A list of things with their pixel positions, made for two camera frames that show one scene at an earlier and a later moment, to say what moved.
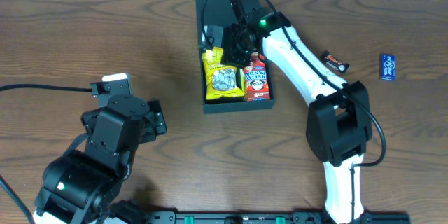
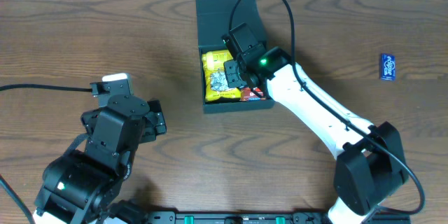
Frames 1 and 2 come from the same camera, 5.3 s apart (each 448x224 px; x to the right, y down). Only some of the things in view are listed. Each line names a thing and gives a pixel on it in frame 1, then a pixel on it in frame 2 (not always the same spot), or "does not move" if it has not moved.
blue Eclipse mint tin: [388, 67] does not move
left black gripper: [158, 118] does not move
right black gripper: [231, 46] -> [232, 73]
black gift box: [213, 11] does not move
